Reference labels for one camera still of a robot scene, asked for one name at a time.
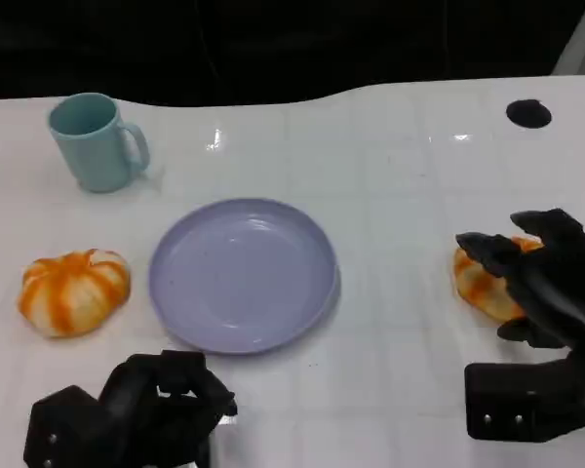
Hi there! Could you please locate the pale green mug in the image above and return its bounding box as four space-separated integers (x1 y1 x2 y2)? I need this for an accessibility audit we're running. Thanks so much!
47 93 151 194

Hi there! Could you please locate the orange white toy bread roll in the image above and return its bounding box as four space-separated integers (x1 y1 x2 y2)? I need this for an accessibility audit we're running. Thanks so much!
452 235 543 322
18 248 132 339

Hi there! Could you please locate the black round table grommet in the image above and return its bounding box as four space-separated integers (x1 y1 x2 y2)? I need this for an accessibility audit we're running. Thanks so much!
505 98 553 130

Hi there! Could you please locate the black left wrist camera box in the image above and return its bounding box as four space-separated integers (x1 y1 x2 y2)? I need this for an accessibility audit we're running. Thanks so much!
23 385 106 468

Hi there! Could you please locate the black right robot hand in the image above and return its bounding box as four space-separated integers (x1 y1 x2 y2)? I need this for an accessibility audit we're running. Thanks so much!
454 208 585 365

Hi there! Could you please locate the grey metal frame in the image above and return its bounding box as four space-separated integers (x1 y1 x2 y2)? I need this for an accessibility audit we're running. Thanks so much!
550 0 585 77

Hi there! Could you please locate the lilac plate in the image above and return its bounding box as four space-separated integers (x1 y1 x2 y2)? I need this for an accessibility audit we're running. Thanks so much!
148 197 342 356

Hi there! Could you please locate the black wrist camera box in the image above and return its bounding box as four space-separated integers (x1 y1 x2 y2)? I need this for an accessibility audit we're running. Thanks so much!
23 385 106 468
463 361 579 444

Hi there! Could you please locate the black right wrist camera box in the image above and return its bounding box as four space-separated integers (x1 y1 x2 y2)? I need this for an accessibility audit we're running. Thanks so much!
463 361 579 444

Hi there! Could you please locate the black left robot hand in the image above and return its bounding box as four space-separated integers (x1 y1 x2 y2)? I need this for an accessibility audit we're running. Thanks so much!
98 349 239 468

